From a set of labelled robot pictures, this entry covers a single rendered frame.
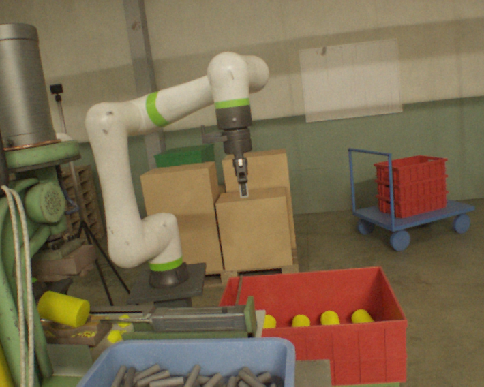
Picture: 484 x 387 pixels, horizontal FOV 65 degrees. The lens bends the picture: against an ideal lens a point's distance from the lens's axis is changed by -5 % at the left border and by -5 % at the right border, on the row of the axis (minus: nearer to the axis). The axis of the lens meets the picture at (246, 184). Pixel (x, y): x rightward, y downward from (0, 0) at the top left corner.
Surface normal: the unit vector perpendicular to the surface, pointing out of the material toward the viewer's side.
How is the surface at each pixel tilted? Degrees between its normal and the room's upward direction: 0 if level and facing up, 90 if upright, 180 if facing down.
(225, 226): 90
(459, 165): 90
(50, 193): 90
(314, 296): 90
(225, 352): 81
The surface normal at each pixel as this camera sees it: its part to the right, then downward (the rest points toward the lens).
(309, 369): -0.12, -0.97
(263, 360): -0.15, 0.06
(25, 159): 0.36, 0.14
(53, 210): 0.98, -0.09
